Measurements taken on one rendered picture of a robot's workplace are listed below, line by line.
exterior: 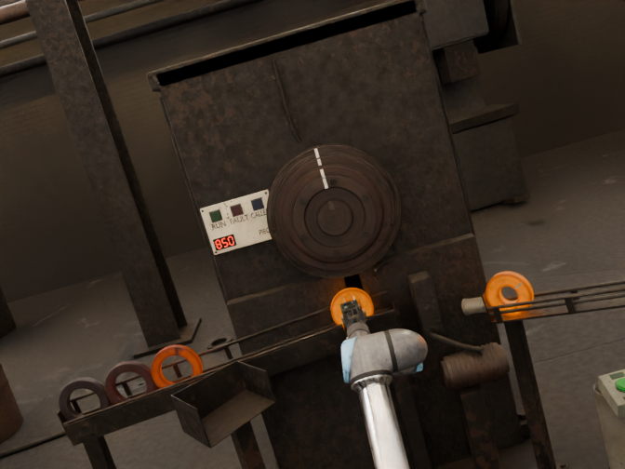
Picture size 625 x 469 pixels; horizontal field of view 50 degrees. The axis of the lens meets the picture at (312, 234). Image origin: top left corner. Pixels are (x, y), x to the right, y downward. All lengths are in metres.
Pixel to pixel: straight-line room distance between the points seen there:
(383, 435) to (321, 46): 1.36
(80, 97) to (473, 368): 3.55
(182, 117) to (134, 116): 6.16
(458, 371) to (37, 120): 7.31
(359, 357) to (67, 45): 3.75
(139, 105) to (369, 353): 7.06
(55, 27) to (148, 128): 3.67
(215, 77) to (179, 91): 0.14
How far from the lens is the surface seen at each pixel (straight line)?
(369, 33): 2.49
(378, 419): 1.82
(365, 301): 2.48
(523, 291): 2.36
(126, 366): 2.62
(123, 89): 8.68
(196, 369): 2.57
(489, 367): 2.43
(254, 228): 2.51
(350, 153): 2.33
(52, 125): 8.95
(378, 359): 1.85
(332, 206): 2.26
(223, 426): 2.29
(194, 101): 2.50
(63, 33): 5.13
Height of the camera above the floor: 1.55
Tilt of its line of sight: 12 degrees down
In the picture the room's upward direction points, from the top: 16 degrees counter-clockwise
